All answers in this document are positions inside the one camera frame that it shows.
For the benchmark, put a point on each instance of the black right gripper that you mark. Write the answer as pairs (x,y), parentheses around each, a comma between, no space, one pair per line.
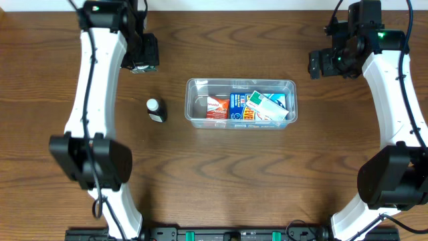
(314,63)

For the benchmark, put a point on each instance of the dark bottle white cap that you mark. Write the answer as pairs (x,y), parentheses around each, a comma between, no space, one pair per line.
(156,110)

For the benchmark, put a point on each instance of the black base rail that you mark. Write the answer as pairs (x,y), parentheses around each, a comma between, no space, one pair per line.
(298,232)

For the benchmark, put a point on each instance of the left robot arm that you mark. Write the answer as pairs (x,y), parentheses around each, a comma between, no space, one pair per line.
(113,37)

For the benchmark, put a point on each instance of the dark green small box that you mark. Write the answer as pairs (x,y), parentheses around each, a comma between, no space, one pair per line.
(143,69)

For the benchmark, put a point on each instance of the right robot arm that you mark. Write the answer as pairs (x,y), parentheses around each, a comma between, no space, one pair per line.
(395,179)

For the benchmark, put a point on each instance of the red medicine box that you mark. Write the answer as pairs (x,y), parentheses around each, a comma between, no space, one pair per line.
(217,108)

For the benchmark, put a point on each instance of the blue cooling patch box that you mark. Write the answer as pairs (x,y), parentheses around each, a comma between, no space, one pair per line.
(239,111)

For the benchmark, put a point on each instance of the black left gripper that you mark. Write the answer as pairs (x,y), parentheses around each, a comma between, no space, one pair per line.
(152,59)

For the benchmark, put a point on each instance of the clear plastic container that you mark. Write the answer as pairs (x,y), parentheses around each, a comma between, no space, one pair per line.
(199,89)

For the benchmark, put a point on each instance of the white green medicine box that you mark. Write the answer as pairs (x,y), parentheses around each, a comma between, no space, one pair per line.
(265,106)

